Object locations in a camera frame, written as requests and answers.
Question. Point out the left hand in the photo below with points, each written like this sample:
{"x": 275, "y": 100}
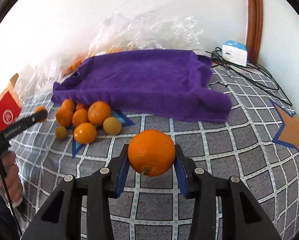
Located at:
{"x": 12, "y": 179}

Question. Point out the green kiwi fruit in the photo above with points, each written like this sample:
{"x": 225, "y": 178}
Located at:
{"x": 112, "y": 126}

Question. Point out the red paper bag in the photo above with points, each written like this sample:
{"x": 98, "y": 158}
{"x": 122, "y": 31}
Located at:
{"x": 10, "y": 104}

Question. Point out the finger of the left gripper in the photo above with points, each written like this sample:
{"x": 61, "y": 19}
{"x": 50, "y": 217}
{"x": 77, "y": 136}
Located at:
{"x": 23, "y": 124}

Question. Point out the grey checkered tablecloth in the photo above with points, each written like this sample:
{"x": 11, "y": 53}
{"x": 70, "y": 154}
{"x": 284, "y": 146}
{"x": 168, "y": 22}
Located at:
{"x": 161, "y": 178}

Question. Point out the mandarin with spots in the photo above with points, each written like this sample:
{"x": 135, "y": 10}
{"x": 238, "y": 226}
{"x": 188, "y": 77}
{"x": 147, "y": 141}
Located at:
{"x": 98, "y": 112}

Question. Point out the small orange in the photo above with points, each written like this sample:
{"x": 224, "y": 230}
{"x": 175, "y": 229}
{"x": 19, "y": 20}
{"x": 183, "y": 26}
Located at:
{"x": 80, "y": 116}

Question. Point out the large orange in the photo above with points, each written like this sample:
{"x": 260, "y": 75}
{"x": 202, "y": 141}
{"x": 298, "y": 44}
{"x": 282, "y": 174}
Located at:
{"x": 151, "y": 153}

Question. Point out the purple towel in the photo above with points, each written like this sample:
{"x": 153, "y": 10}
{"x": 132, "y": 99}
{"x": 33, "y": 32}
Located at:
{"x": 169, "y": 83}

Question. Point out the small red fruit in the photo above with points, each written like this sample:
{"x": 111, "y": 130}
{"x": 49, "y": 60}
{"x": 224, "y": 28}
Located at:
{"x": 80, "y": 106}

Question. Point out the brown wooden door frame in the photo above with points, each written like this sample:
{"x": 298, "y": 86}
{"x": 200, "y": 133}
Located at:
{"x": 254, "y": 29}

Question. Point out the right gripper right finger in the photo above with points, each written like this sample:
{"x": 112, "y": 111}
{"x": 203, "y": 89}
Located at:
{"x": 242, "y": 215}

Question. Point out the small kumquat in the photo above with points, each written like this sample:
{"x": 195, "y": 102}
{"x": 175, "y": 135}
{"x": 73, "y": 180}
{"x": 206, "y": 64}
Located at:
{"x": 40, "y": 108}

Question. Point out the clear plastic bag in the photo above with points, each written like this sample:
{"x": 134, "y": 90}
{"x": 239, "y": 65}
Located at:
{"x": 155, "y": 29}

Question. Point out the white blue charger box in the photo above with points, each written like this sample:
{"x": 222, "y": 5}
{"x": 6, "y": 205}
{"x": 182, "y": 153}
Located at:
{"x": 235, "y": 52}

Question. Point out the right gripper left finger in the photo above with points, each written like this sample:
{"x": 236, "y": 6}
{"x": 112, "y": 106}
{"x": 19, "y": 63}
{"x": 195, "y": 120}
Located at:
{"x": 60, "y": 215}

